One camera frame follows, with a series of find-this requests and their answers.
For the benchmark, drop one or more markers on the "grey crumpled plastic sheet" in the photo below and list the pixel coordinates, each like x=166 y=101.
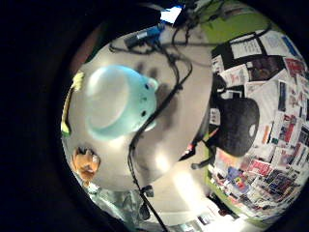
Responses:
x=119 y=203

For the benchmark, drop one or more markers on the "yellow green toy banana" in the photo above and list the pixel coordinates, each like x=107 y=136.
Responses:
x=66 y=109

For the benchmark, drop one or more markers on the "wall of printed posters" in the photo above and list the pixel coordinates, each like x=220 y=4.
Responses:
x=283 y=106

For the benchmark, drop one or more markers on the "light blue animal-face bowl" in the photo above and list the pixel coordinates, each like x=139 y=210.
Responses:
x=119 y=103

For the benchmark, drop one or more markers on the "blue black device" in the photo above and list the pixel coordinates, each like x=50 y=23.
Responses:
x=145 y=34

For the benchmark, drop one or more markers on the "bright monitor screen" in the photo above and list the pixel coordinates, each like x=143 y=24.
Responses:
x=171 y=14

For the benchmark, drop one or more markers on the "orange plush toy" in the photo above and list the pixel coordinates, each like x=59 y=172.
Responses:
x=84 y=162

